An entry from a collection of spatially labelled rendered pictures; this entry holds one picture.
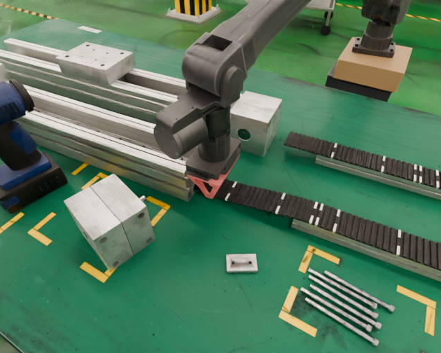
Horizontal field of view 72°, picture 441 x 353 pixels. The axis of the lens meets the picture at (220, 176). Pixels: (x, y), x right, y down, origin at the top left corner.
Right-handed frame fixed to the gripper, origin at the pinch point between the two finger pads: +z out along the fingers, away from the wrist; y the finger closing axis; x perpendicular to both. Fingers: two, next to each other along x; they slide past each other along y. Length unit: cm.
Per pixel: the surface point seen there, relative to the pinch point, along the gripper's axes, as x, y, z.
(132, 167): -15.5, 5.3, -3.4
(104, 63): -37.9, -15.9, -11.3
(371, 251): 30.2, 1.7, 0.5
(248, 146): 1.8, -13.8, -0.6
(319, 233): 21.5, 2.1, 0.2
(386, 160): 30.0, -20.4, -1.6
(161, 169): -9.2, 4.3, -4.6
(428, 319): 39.3, 9.2, 1.5
